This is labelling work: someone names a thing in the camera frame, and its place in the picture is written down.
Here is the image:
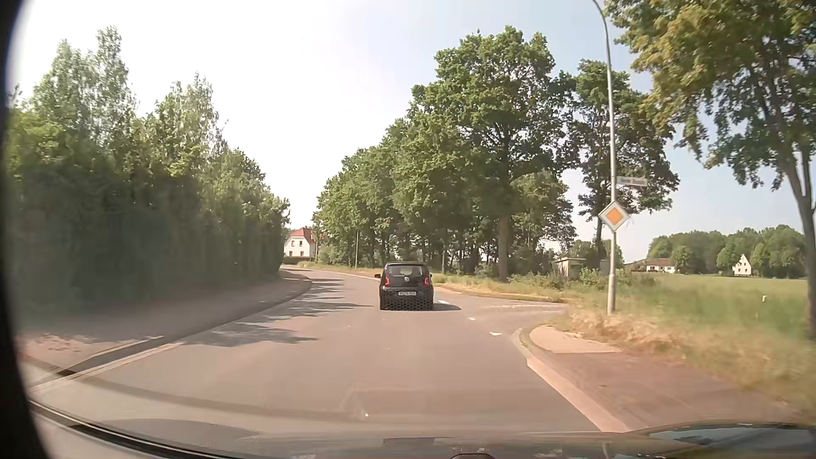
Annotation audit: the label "reddish paved pavement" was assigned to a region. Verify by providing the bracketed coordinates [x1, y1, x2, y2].
[16, 268, 313, 383]
[518, 324, 798, 429]

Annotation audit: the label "tall green hedge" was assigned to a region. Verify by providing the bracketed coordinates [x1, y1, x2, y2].
[6, 27, 291, 313]

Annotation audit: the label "small beige shelter building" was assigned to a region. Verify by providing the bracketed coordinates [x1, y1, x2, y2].
[552, 256, 587, 280]

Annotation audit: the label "large roadside tree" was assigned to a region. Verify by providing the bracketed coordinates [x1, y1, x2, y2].
[606, 0, 816, 339]

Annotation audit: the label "low house with dark roof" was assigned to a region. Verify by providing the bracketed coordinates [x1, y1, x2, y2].
[625, 258, 678, 274]

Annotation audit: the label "car's own bonnet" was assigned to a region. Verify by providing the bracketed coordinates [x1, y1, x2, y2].
[28, 398, 816, 459]

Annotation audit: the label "row of tall trees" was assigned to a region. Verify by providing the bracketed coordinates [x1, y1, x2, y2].
[312, 25, 680, 281]

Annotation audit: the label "white house with red roof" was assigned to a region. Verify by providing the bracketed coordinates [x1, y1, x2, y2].
[283, 227, 320, 259]

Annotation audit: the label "distant wood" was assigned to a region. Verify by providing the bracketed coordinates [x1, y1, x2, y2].
[647, 224, 807, 279]

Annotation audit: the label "black small car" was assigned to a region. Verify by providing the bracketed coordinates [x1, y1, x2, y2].
[374, 261, 436, 312]

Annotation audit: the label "grass field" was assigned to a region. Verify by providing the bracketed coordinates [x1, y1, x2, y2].
[561, 273, 816, 409]

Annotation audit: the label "grey asphalt road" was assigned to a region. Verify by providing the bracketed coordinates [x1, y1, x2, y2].
[32, 266, 600, 441]

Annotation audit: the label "road markings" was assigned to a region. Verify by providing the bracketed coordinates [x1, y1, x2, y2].
[38, 273, 629, 433]

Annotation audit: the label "lamp post with road signs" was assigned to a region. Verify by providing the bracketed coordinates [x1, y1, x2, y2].
[589, 0, 649, 316]

